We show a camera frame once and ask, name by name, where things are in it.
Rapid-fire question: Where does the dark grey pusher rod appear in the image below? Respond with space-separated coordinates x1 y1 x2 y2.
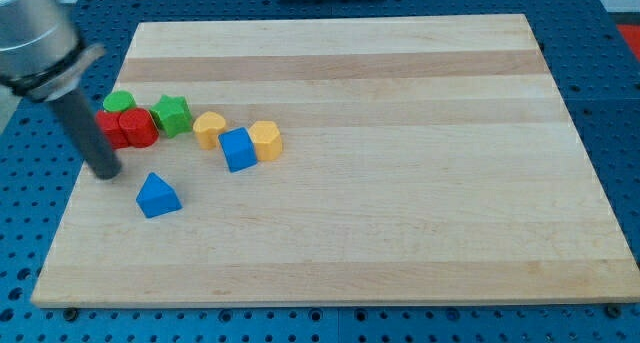
48 88 122 180

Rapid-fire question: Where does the red star block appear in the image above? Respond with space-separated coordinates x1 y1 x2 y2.
95 110 129 150

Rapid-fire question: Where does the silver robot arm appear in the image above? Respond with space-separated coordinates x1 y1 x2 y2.
1 0 121 180

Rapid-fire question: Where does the green star block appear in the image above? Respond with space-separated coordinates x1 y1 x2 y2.
149 95 192 138

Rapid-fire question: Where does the green cylinder block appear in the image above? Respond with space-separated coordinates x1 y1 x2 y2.
103 90 137 112

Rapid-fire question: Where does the red cylinder block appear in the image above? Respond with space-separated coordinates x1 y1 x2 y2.
118 108 159 148

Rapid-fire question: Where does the blue triangle block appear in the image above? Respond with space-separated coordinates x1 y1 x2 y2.
135 172 183 218

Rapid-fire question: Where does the yellow heart block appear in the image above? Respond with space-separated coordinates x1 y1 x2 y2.
192 111 227 150

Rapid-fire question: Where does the blue cube block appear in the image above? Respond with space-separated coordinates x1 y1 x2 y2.
218 127 258 172

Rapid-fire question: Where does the yellow hexagon block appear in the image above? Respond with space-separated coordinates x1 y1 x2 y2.
249 121 283 161

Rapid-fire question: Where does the light wooden board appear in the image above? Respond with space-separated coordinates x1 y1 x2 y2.
32 14 639 308

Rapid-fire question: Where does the red object at edge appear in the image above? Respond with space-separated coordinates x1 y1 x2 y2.
617 24 640 60

